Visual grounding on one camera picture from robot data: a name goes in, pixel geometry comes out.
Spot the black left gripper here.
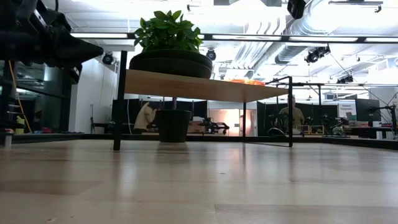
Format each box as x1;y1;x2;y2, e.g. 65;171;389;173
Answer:
15;1;104;68

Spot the yellow cable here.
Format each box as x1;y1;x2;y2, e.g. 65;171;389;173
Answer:
8;60;32;134

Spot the white printed sign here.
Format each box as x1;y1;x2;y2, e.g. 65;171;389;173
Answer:
338;101;358;121

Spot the thin black metal frame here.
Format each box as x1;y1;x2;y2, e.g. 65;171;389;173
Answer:
264;76;398;126

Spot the wooden shelf with black frame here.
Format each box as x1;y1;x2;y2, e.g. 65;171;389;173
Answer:
113;50;294;152

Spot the person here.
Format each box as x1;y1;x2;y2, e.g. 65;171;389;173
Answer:
277;95;306;136
133;101;158;131

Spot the yellow container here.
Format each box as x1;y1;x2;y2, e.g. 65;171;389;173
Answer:
14;115;26;135

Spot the black mounted camera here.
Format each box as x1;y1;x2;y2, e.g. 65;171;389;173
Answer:
287;0;307;20

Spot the black rig frame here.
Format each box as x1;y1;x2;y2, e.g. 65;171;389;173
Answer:
0;32;398;151

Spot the potted green plant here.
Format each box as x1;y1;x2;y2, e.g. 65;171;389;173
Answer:
133;10;203;143

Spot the cardboard box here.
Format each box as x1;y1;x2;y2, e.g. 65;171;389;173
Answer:
187;120;206;134

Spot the silver ventilation duct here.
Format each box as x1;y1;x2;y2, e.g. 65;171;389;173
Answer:
232;0;352;73

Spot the orange translucent plate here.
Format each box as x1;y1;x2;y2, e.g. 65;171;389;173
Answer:
229;80;266;87
228;78;264;84

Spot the low wheeled cart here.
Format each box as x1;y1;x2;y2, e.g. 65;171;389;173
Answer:
198;119;231;136

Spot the dark computer monitor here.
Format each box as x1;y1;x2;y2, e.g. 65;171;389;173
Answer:
355;98;382;123

